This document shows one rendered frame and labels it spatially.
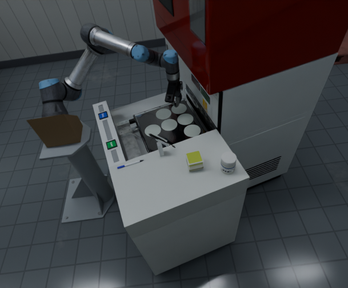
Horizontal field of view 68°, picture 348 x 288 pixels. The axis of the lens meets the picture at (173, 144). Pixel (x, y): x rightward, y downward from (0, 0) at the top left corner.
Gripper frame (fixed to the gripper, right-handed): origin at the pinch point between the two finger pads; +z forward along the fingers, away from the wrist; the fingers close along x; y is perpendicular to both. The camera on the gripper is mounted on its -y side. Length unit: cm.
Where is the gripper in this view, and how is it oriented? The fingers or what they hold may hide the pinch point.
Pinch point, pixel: (175, 106)
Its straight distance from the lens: 160.0
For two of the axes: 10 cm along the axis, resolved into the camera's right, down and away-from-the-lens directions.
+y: 2.5, -7.6, 6.0
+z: 1.0, 6.3, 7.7
